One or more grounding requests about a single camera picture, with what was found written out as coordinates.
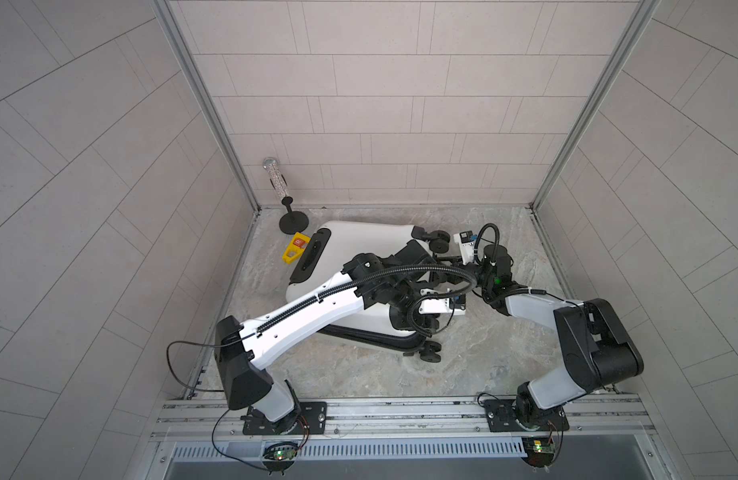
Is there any white hard-shell suitcase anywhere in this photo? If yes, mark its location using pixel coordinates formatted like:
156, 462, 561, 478
286, 221, 451, 363

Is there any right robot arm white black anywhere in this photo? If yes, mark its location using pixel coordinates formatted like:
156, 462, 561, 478
458, 223, 644, 431

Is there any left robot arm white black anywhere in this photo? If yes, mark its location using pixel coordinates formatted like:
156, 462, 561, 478
209, 240, 478, 436

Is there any black stand with clear tube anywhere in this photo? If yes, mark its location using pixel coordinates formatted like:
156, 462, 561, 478
263, 157, 309, 235

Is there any left green circuit board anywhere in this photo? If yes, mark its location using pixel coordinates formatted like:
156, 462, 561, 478
263, 442, 300, 462

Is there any green circuit board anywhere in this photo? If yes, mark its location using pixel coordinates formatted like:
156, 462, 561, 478
522, 437, 557, 468
263, 442, 300, 462

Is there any right green circuit board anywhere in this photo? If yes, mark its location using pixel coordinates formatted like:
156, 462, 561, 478
522, 437, 557, 468

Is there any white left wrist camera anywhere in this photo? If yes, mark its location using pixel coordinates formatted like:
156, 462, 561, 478
418, 295, 467, 316

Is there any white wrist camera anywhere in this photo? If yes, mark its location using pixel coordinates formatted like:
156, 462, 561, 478
456, 230, 477, 264
418, 295, 467, 316

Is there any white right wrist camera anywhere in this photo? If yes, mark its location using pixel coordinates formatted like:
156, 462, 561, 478
456, 230, 477, 264

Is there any white vented cable duct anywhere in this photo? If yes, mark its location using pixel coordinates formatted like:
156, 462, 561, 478
172, 437, 527, 463

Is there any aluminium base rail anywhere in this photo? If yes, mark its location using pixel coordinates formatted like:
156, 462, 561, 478
149, 393, 658, 459

